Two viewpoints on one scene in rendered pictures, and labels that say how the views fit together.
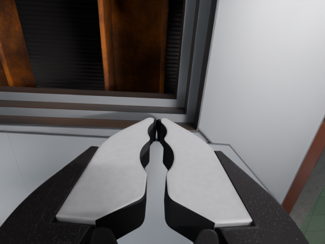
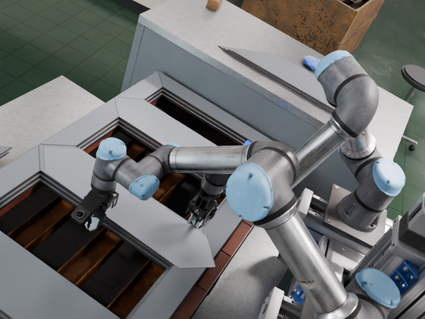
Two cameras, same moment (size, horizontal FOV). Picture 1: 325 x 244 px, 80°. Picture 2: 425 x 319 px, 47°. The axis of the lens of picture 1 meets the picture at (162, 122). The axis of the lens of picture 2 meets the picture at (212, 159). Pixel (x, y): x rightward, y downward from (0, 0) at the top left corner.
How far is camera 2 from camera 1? 1.70 m
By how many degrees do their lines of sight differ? 78
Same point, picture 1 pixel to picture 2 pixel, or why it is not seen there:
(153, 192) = (185, 235)
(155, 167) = (190, 231)
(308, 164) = (222, 264)
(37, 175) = (165, 218)
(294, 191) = (217, 271)
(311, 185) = not seen: outside the picture
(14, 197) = (155, 218)
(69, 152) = (176, 218)
